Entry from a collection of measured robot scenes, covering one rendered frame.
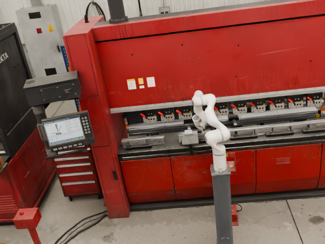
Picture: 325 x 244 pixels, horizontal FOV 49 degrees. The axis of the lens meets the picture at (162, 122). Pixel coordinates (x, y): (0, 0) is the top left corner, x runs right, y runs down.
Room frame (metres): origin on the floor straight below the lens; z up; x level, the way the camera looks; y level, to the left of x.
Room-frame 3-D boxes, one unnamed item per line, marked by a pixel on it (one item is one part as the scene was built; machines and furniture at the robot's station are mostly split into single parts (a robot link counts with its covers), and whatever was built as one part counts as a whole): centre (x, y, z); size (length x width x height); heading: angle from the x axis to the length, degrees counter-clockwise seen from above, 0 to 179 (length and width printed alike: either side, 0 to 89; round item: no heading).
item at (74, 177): (4.09, 1.17, 0.50); 0.50 x 0.50 x 1.00; 84
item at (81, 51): (3.87, 0.66, 1.15); 0.85 x 0.25 x 2.30; 174
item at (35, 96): (3.30, 1.00, 1.53); 0.51 x 0.25 x 0.85; 98
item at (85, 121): (3.22, 0.94, 1.42); 0.45 x 0.12 x 0.36; 98
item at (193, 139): (3.45, -0.28, 1.00); 0.26 x 0.18 x 0.01; 174
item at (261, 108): (3.52, -1.06, 1.26); 0.15 x 0.09 x 0.17; 84
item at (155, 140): (3.65, 0.26, 0.92); 0.50 x 0.06 x 0.10; 84
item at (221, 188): (2.78, -0.48, 0.50); 0.18 x 0.18 x 1.00; 83
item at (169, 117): (3.62, -0.07, 1.26); 0.15 x 0.09 x 0.17; 84
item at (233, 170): (3.21, -0.62, 0.75); 0.20 x 0.16 x 0.18; 80
